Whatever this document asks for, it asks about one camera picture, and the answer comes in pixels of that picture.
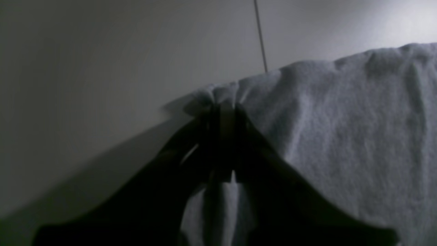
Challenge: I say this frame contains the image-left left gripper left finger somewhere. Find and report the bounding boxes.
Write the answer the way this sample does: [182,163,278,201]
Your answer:
[32,109,217,246]

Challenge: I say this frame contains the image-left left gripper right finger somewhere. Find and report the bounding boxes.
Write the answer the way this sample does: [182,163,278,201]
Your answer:
[235,105,400,246]

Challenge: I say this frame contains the grey T-shirt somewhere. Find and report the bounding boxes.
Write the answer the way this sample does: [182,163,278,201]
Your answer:
[192,43,437,246]

